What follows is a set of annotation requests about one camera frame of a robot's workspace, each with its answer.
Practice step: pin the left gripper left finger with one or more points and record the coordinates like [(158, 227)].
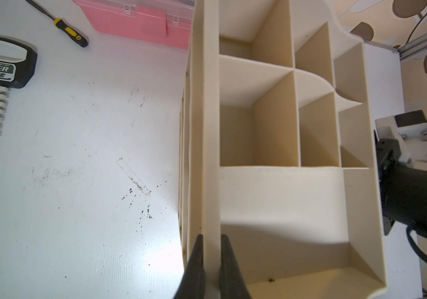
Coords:
[(193, 283)]

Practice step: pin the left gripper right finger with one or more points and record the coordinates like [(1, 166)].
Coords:
[(232, 285)]

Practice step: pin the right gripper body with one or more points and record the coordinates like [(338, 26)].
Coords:
[(410, 130)]

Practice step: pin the beige drawer organizer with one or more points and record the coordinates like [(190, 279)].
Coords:
[(277, 152)]

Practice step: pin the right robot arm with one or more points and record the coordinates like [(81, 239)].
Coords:
[(403, 193)]

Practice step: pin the pink plastic toolbox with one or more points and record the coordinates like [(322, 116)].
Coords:
[(161, 22)]

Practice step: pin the yellow black screwdriver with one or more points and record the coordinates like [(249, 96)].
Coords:
[(60, 24)]

